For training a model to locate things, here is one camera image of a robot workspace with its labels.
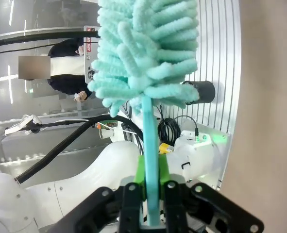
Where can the background person's hand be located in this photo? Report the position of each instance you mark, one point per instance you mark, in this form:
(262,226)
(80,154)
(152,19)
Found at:
(81,50)
(80,96)

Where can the person in black white clothes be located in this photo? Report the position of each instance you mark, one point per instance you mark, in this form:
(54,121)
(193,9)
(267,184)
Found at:
(65,85)

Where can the long black pole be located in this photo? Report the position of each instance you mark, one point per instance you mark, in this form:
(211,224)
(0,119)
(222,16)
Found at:
(36,37)

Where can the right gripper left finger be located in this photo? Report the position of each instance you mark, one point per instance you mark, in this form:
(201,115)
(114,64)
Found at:
(131,206)

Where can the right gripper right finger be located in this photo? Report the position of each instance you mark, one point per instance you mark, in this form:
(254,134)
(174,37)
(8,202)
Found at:
(174,206)

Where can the teal microfibre duster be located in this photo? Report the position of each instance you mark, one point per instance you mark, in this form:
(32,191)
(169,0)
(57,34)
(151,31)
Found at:
(145,48)

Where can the black cylinder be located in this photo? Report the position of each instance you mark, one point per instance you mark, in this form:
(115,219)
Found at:
(202,92)

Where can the small green circuit board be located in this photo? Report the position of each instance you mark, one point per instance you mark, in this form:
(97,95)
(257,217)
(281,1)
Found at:
(106,125)

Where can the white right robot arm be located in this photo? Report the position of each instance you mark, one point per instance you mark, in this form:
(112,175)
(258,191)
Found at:
(85,174)

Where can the laptop with stickers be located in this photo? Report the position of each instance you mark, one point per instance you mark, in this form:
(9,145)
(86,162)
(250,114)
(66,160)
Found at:
(89,60)

